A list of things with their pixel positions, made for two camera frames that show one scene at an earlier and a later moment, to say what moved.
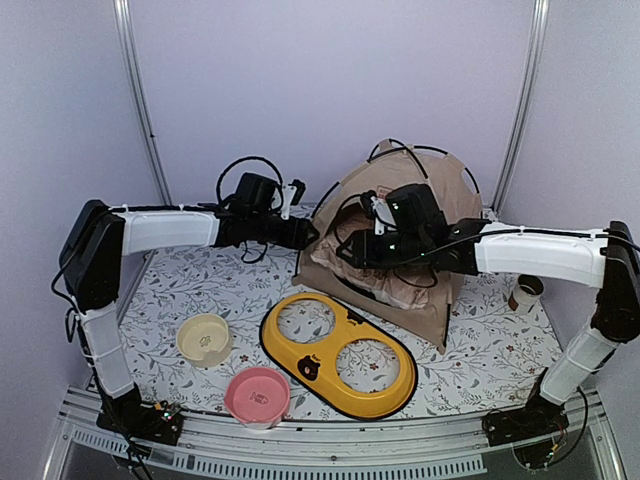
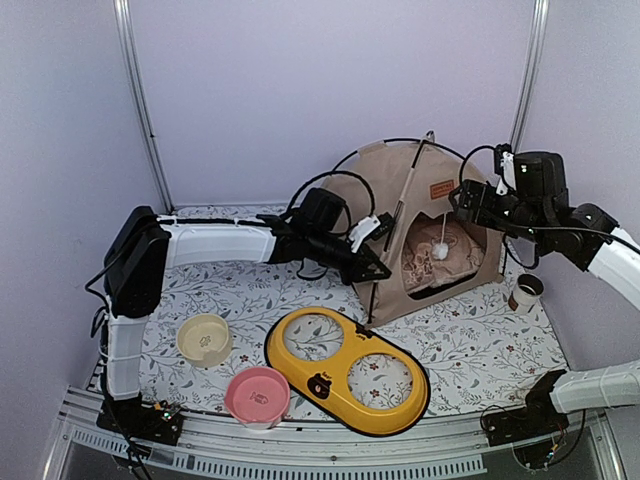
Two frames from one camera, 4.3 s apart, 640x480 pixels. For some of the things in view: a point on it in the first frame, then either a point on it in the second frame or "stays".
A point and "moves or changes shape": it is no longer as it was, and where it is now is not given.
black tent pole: [394, 151] to [426, 142]
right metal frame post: [521, 105] stays
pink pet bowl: [257, 397] stays
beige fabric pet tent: [393, 166] moves or changes shape
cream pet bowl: [204, 340] stays
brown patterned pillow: [397, 285] moves or changes shape
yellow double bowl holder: [358, 365] moves or changes shape
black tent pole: [407, 149] to [394, 214]
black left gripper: [295, 238] to [360, 272]
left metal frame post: [126, 51] stays
